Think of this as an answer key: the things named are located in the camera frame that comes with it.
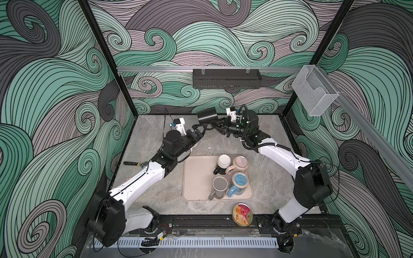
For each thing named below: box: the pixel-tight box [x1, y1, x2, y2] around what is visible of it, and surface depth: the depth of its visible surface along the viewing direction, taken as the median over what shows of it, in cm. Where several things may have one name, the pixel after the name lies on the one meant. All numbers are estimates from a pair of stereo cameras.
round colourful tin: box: [232, 202, 254, 227], surface depth 75 cm
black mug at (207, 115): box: [196, 106, 219, 125], surface depth 77 cm
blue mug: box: [226, 172, 250, 198], surface depth 77 cm
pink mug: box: [225, 155, 249, 176], surface depth 85 cm
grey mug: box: [208, 175, 229, 201], surface depth 78 cm
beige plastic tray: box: [182, 154, 254, 201], surface depth 85 cm
